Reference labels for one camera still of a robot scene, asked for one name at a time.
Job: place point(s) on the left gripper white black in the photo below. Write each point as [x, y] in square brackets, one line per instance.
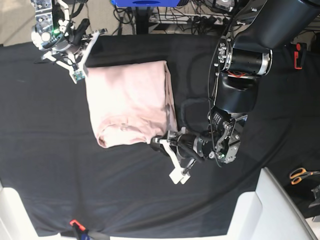
[184, 148]

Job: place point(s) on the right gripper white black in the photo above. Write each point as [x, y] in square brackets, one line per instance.
[72, 52]

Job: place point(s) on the pink T-shirt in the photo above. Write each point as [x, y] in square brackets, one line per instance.
[130, 104]

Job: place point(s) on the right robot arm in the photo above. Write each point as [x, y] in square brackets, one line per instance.
[59, 40]

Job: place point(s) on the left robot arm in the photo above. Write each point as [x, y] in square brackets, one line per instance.
[238, 62]

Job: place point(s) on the blue box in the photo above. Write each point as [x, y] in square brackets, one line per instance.
[145, 3]

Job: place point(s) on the white power strip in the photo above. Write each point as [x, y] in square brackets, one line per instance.
[181, 18]

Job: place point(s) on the orange black clamp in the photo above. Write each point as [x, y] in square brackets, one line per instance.
[80, 232]

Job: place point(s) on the red black tool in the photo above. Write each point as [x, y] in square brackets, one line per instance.
[299, 55]

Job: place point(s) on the white table frame right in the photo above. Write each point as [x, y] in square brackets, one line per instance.
[268, 213]

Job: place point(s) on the white table frame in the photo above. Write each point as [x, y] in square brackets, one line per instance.
[15, 223]
[268, 213]

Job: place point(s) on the orange handled scissors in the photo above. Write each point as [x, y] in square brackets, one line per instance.
[300, 174]

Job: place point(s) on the white table frame left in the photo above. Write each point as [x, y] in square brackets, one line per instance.
[15, 223]

